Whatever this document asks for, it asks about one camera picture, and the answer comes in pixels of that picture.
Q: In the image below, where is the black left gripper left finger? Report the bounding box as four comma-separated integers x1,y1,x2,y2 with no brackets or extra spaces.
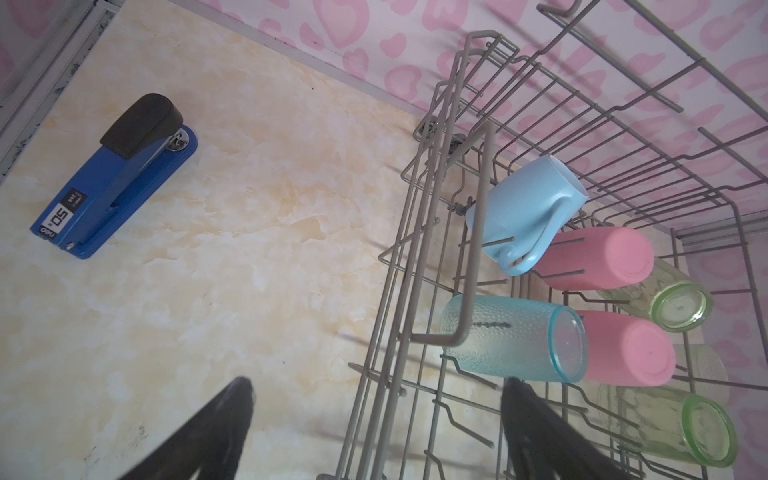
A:
122,376,255,479

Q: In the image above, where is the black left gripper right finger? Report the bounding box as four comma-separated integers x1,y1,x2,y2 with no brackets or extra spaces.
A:
500,378,629,480

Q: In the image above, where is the teal translucent cup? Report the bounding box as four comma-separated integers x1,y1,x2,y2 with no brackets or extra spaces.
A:
444,295,589,383

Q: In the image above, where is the magenta plastic cup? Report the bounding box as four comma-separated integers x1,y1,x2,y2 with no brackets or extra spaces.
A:
578,310,676,387

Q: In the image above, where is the bright green translucent cup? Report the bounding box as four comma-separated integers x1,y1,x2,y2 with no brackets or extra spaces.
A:
596,385,739,468

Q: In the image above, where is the yellow-green translucent cup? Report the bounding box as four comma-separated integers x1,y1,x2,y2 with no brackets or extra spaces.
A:
597,258,714,333

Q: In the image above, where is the pink plastic cup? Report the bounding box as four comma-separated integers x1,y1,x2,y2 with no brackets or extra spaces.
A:
534,227,655,291

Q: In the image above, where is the white blue ceramic mug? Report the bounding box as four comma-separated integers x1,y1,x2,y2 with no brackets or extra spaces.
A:
483,155,588,276

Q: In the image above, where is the olive translucent cup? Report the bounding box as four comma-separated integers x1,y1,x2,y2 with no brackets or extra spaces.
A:
674,344,730,407

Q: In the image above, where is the blue stapler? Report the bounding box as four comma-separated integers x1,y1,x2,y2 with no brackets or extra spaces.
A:
30,93,198,259

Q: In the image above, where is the grey wire dish rack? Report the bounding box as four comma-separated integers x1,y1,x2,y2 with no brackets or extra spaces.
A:
330,1,767,479

